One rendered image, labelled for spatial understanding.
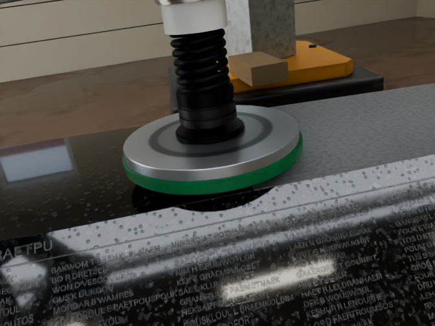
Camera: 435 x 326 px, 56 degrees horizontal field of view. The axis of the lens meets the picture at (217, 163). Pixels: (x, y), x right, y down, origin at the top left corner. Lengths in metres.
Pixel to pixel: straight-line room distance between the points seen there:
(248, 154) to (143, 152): 0.12
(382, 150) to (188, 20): 0.28
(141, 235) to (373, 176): 0.27
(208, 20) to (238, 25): 0.87
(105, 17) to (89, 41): 0.43
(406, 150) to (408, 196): 0.07
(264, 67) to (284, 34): 0.32
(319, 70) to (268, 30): 0.21
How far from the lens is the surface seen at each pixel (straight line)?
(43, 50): 6.74
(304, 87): 1.18
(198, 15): 0.44
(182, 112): 0.48
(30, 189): 0.58
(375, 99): 0.74
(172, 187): 0.42
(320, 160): 0.52
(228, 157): 0.43
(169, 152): 0.46
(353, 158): 0.52
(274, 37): 1.34
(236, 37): 1.33
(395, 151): 0.55
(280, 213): 0.46
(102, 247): 0.45
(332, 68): 1.24
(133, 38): 6.64
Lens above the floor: 1.05
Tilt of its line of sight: 24 degrees down
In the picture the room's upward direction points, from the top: 7 degrees counter-clockwise
